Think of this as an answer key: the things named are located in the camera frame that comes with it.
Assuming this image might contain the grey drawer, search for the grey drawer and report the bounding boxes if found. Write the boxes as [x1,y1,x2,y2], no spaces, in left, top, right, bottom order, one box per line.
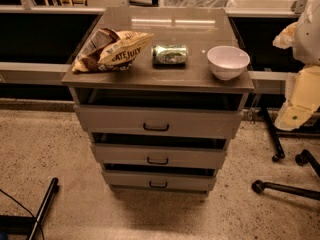
[74,105,243,139]
[91,143,225,169]
[102,170,216,192]

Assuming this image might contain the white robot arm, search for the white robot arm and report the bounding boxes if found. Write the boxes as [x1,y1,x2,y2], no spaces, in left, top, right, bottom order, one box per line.
[273,0,320,131]

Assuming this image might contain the grey top drawer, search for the grey top drawer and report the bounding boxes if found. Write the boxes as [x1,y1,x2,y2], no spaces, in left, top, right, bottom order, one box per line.
[74,105,243,139]

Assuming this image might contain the grey drawer cabinet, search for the grey drawer cabinet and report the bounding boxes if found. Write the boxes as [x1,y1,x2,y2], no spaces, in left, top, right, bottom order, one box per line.
[62,7,253,194]

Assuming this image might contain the grey bottom drawer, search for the grey bottom drawer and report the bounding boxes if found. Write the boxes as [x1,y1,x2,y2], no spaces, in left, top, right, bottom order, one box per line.
[102,170,216,192]

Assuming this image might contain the black caster leg far right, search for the black caster leg far right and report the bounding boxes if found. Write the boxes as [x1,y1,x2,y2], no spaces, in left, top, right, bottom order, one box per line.
[295,149,320,177]

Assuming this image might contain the black caster leg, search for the black caster leg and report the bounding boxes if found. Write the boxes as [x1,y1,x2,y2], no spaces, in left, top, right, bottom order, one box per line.
[251,180,320,201]
[295,149,320,177]

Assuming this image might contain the white bowl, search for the white bowl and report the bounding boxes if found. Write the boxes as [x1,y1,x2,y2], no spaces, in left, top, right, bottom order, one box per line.
[207,46,250,81]

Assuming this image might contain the yellow chip bag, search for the yellow chip bag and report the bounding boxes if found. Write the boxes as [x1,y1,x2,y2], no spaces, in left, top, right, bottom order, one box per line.
[72,28,154,73]

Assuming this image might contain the black stand leg left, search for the black stand leg left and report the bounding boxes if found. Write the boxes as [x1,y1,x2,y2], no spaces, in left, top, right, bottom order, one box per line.
[27,178,59,240]

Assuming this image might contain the black cable on floor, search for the black cable on floor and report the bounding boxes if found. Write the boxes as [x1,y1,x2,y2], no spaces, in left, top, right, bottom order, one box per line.
[0,187,45,240]

